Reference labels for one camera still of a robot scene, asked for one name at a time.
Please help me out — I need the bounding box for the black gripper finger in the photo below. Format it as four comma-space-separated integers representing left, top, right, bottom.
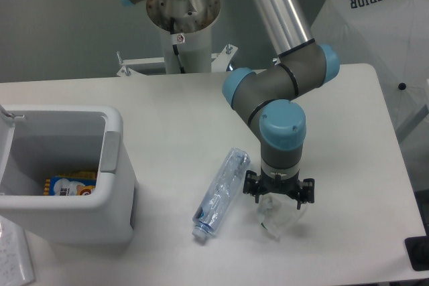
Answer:
243, 170, 265, 203
288, 178, 315, 209

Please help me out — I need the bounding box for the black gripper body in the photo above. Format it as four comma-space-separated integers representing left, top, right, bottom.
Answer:
258, 172, 300, 199

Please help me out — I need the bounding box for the clear crushed plastic bottle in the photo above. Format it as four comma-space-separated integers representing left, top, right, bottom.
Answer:
192, 148, 251, 243

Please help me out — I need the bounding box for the clear plastic bag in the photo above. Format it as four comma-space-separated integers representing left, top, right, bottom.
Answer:
257, 193, 308, 239

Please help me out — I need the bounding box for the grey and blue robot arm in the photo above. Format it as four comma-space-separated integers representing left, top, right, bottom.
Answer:
121, 0, 340, 204

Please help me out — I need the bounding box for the white plastic trash can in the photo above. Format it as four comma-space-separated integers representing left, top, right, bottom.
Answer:
1, 104, 137, 244

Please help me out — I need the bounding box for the black device at edge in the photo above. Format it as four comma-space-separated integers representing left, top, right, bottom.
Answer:
404, 236, 428, 271

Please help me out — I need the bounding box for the yellow blue snack package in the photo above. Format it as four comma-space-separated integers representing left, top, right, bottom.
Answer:
43, 171, 97, 196

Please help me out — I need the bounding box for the white umbrella with lettering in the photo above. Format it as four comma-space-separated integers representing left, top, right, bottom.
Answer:
311, 0, 428, 141

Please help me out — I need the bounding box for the white notepad with writing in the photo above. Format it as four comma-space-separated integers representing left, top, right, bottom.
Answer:
1, 217, 35, 285

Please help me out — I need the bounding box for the white metal base bracket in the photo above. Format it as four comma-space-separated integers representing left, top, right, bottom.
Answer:
115, 44, 239, 78

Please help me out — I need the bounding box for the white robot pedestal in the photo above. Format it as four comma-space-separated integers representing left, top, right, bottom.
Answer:
146, 0, 221, 60

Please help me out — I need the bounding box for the black cable on pedestal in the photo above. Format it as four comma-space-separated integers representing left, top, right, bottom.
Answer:
169, 16, 186, 74

